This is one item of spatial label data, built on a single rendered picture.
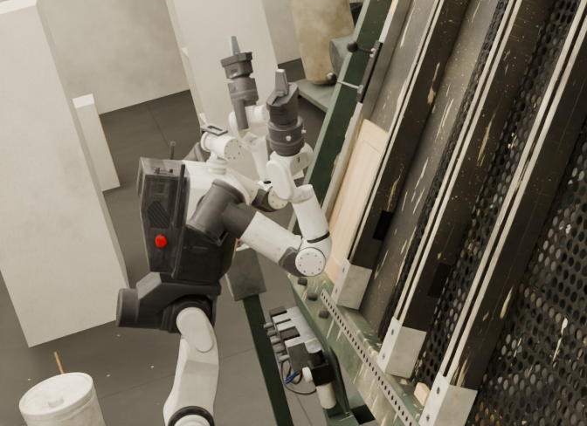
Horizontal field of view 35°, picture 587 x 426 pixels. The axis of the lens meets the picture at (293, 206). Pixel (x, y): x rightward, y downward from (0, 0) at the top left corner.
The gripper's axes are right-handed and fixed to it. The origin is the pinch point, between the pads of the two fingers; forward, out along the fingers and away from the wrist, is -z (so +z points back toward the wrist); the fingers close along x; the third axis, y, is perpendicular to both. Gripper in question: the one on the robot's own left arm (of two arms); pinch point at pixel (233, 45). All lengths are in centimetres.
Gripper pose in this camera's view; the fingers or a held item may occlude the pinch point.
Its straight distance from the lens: 298.6
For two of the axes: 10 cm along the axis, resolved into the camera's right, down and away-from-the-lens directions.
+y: -7.2, 1.9, -6.7
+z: 2.0, 9.8, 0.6
